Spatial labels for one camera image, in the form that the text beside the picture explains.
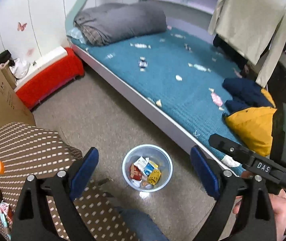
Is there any blue white packet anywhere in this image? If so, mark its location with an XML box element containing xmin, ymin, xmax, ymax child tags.
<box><xmin>144</xmin><ymin>160</ymin><xmax>159</xmax><ymax>176</ymax></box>

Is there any yellow gold bag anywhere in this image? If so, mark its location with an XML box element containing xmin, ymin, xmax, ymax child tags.
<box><xmin>147</xmin><ymin>169</ymin><xmax>161</xmax><ymax>186</ymax></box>

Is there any red brown paper bag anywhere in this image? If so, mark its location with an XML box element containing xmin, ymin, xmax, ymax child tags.
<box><xmin>129</xmin><ymin>163</ymin><xmax>143</xmax><ymax>181</ymax></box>

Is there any yellow white milk carton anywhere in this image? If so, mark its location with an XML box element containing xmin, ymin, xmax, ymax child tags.
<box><xmin>133</xmin><ymin>157</ymin><xmax>148</xmax><ymax>173</ymax></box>

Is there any light blue trash bin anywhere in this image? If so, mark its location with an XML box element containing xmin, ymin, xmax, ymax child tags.
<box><xmin>122</xmin><ymin>144</ymin><xmax>173</xmax><ymax>193</ymax></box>

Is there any person's right hand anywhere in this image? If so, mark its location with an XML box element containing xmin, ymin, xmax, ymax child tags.
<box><xmin>232</xmin><ymin>170</ymin><xmax>286</xmax><ymax>241</ymax></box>

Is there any yellow pillow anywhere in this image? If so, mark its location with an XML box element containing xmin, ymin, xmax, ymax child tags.
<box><xmin>225</xmin><ymin>107</ymin><xmax>277</xmax><ymax>157</ymax></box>

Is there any orange bottle cap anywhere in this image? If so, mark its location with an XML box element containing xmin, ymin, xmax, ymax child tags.
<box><xmin>0</xmin><ymin>160</ymin><xmax>5</xmax><ymax>174</ymax></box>

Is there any brown polka-dot tablecloth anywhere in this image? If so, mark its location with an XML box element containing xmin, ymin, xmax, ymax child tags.
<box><xmin>0</xmin><ymin>123</ymin><xmax>138</xmax><ymax>240</ymax></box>

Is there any navy blue garment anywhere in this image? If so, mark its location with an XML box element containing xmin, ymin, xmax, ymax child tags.
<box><xmin>222</xmin><ymin>78</ymin><xmax>276</xmax><ymax>113</ymax></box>

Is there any blue patterned bed sheet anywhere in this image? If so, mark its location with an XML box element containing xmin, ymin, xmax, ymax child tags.
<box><xmin>68</xmin><ymin>27</ymin><xmax>271</xmax><ymax>176</ymax></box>

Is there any white plastic bag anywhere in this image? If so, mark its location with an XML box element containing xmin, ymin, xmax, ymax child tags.
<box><xmin>9</xmin><ymin>58</ymin><xmax>30</xmax><ymax>80</ymax></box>

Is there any hanging beige sweater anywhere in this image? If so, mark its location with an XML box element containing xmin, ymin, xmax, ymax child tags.
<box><xmin>208</xmin><ymin>0</ymin><xmax>286</xmax><ymax>87</ymax></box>

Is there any red covered low bench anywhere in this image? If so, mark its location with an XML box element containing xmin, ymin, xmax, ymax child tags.
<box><xmin>15</xmin><ymin>47</ymin><xmax>84</xmax><ymax>109</ymax></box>

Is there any folded grey duvet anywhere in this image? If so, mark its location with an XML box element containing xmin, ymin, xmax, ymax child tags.
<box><xmin>74</xmin><ymin>1</ymin><xmax>167</xmax><ymax>46</ymax></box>

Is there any teal bunk bed frame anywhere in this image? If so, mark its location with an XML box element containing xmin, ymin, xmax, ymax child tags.
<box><xmin>64</xmin><ymin>0</ymin><xmax>249</xmax><ymax>178</ymax></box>

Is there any red butterfly wall sticker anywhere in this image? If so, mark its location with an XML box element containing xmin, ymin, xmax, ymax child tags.
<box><xmin>17</xmin><ymin>22</ymin><xmax>27</xmax><ymax>32</ymax></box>

